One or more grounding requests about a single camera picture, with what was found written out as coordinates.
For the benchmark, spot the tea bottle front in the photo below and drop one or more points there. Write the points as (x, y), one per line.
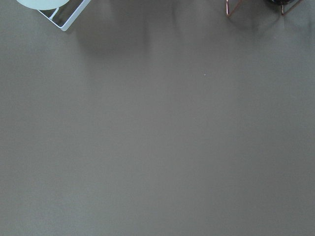
(280, 2)

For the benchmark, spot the white cup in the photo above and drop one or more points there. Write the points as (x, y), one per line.
(42, 4)

